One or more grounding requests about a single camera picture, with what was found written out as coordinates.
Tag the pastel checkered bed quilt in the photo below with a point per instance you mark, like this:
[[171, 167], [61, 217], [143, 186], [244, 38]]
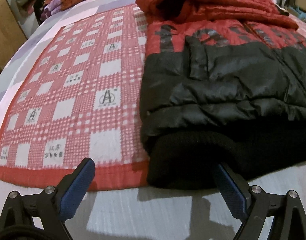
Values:
[[140, 213]]

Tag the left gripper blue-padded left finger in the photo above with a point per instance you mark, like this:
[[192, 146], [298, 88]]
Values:
[[43, 215]]

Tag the wooden wardrobe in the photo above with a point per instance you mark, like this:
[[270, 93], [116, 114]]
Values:
[[11, 35]]

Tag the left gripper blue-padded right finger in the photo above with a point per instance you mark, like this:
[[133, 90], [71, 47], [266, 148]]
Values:
[[252, 205]]

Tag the red and black puffer jacket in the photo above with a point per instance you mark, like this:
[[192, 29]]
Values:
[[224, 84]]

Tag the red white checkered mat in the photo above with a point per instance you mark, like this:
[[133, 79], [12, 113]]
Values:
[[81, 100]]

